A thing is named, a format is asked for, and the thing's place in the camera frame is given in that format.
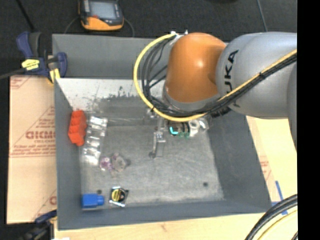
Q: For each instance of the red toy brick block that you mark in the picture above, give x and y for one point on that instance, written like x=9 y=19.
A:
x=77 y=127

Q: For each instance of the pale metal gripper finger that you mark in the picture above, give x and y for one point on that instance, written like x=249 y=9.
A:
x=160 y=149
x=153 y=147

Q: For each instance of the brown cardboard board red print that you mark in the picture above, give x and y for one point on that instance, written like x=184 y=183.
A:
x=30 y=164

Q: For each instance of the clear purple glass thing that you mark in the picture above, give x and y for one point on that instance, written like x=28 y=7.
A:
x=117 y=162

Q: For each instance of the grey metal bin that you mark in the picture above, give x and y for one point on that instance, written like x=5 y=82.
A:
x=162 y=179

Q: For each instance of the blue plastic cap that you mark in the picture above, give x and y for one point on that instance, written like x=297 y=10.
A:
x=90 y=200

